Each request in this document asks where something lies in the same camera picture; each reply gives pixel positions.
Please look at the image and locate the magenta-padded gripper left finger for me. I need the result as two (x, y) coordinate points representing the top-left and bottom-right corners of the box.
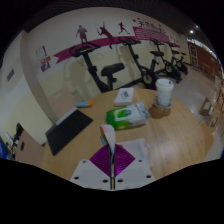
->
(69, 144), (113, 190)

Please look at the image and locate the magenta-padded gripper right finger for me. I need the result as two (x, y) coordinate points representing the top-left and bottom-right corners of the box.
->
(113, 143), (157, 191)

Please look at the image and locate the white printed towel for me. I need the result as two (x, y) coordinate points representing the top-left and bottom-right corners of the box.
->
(99, 124), (153, 171)

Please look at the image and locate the black tablet with keyboard cover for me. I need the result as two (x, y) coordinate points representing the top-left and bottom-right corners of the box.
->
(45, 107), (94, 157)

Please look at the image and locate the green wet wipes pack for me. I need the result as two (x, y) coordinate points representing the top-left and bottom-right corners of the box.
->
(105, 101), (151, 131)

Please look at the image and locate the brown tape roll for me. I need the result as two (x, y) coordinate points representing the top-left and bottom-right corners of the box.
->
(148, 96), (173, 120)

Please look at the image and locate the small orange and blue object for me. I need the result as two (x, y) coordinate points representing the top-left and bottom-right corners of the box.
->
(75, 100), (95, 109)

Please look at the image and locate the light wooden chair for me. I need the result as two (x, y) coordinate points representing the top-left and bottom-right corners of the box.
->
(46, 86), (76, 121)

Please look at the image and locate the flat white box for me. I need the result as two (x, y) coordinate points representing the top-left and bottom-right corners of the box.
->
(113, 87), (135, 107)

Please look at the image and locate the white lidded cup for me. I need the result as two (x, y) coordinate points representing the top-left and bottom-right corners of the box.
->
(155, 78), (175, 108)

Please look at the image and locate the wooden chairs and tables group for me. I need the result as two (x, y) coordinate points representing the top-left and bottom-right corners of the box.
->
(198, 84), (224, 134)

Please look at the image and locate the wall poster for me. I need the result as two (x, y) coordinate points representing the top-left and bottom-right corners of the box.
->
(35, 45), (53, 73)

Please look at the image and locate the grey wall sign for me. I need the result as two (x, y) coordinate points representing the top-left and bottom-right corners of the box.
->
(6, 67), (16, 83)

